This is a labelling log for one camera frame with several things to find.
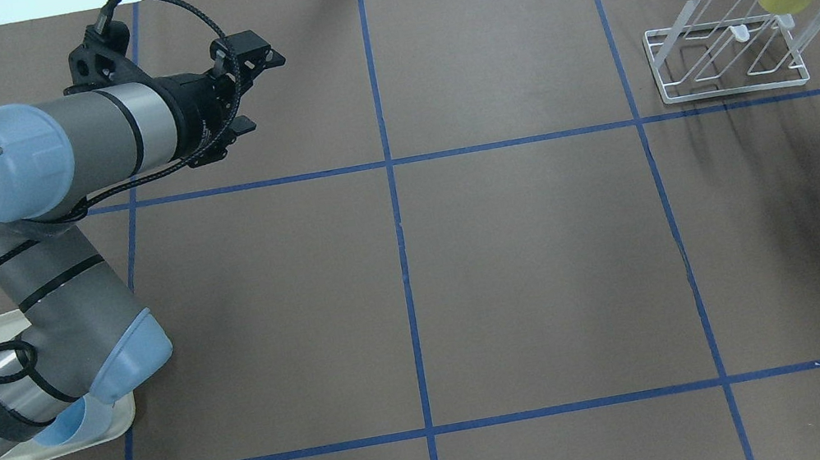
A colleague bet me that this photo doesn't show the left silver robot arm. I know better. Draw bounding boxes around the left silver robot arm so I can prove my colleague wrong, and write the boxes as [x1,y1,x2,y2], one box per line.
[0,30,286,458]

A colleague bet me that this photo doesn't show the white wire cup rack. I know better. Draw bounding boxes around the white wire cup rack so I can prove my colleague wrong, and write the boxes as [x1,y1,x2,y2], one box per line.
[642,0,820,106]

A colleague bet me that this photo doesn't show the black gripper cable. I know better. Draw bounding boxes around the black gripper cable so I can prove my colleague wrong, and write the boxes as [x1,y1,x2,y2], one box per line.
[0,0,287,387]

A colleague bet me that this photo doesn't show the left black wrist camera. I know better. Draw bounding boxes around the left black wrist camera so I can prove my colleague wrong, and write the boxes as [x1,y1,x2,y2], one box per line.
[63,21,149,95]

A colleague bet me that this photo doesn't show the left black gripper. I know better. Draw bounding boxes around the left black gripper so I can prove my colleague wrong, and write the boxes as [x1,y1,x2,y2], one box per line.
[155,30,287,168]

